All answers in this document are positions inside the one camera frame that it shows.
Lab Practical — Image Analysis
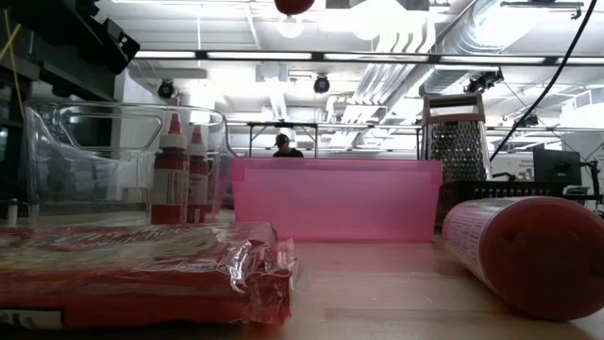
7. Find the red popcorn packet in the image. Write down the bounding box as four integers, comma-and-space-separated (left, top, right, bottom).
0, 221, 298, 331

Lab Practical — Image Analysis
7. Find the red food colouring bottle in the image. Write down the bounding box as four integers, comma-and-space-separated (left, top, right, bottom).
442, 195, 604, 323

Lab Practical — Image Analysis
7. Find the clear plastic storage bin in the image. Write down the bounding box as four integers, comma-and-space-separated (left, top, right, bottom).
24, 101, 237, 228

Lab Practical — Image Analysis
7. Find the dark shelving unit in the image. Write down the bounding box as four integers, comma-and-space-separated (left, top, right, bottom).
0, 46, 117, 218

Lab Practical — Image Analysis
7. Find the white round pendant lamp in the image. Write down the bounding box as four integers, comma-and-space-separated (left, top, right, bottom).
277, 13, 304, 40

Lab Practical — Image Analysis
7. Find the black overhead light bar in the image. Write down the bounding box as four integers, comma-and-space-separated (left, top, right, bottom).
134, 49, 604, 67

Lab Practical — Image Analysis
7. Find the person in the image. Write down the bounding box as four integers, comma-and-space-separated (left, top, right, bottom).
272, 132, 305, 159

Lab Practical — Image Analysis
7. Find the pink translucent plastic bin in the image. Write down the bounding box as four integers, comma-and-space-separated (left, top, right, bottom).
230, 157, 444, 244

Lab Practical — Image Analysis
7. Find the black slotted plastic basket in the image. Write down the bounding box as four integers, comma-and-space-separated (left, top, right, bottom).
436, 180, 566, 227

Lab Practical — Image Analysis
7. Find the black computer monitor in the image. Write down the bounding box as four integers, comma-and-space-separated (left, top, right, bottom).
532, 148, 583, 187

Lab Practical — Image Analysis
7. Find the black monitor stand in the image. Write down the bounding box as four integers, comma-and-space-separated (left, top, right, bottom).
580, 158, 604, 213

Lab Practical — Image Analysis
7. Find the yellow hanging cable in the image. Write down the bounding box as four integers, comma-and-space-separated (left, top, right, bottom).
0, 8, 25, 122

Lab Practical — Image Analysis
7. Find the black frame folding table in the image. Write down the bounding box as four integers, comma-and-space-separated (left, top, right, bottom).
246, 121, 423, 160

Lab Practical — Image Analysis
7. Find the metal box grater pink handle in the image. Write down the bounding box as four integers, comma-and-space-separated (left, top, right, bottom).
421, 92, 493, 183

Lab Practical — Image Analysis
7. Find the silver ventilation duct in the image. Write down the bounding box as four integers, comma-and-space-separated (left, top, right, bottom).
419, 0, 604, 95

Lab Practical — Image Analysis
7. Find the long black cable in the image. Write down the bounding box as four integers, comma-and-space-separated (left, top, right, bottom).
489, 0, 599, 162

